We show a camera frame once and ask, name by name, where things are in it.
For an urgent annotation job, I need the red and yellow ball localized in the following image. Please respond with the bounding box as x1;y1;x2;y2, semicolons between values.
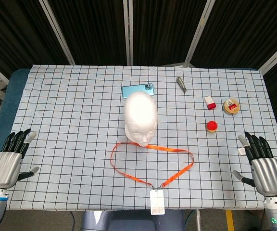
205;120;219;133

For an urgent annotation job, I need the metal table leg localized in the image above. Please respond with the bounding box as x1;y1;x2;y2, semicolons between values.
195;209;201;231

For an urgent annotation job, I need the black folding screen white frame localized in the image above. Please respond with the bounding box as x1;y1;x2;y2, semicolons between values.
0;0;277;135

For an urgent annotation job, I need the round wooden tin red label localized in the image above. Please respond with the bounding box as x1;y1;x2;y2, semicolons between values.
222;98;240;116

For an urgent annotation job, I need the red and white small box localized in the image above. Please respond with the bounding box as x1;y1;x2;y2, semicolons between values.
203;95;217;111

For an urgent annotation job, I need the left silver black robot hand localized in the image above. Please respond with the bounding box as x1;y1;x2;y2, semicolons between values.
0;128;40;190

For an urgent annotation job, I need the white foam mannequin head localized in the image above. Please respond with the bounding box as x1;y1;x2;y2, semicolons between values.
124;90;158;147

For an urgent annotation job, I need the grey-blue robot torso base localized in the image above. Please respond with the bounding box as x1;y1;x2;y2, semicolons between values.
80;209;185;231

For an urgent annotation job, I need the teal padded table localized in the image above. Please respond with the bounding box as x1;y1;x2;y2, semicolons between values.
0;68;265;193

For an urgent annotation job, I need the blue smartphone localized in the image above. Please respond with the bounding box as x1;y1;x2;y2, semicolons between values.
121;83;155;100

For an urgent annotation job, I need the white clear badge holder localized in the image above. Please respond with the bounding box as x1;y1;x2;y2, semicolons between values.
150;189;165;216

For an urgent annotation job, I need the orange lanyard strap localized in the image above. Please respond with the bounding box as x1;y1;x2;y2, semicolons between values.
110;141;195;190

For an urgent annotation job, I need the blue white checkered tablecloth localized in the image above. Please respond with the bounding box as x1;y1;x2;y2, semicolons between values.
6;64;277;212

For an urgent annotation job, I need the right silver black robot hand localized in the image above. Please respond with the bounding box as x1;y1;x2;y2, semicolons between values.
232;131;277;197

